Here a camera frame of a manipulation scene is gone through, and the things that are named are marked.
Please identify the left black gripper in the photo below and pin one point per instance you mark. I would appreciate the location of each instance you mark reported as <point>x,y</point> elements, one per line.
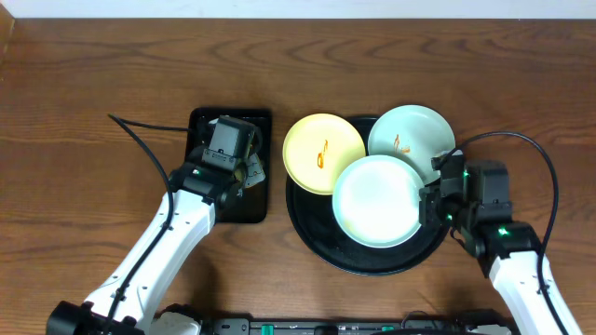
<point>249,153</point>

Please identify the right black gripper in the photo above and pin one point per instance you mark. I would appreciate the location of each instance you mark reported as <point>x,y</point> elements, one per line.
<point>429,196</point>

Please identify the pale blue plate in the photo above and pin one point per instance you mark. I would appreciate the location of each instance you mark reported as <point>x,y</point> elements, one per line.
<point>414,134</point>
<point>375,201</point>

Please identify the orange green sponge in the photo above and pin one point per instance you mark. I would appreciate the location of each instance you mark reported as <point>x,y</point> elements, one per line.
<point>252,167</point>

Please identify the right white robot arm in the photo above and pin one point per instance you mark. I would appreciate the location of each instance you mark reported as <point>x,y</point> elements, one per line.
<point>509,253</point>

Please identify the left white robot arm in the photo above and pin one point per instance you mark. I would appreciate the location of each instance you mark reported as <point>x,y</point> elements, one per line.
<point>211,179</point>

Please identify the black rectangular tray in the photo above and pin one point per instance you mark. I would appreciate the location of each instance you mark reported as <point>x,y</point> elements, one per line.
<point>252,208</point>

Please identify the black round tray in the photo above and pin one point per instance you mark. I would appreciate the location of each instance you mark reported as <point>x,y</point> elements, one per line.
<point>312,218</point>

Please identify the yellow plate with sauce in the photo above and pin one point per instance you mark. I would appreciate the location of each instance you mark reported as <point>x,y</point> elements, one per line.
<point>318,148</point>

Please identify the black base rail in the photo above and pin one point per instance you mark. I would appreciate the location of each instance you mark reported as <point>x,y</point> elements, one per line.
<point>335,327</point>

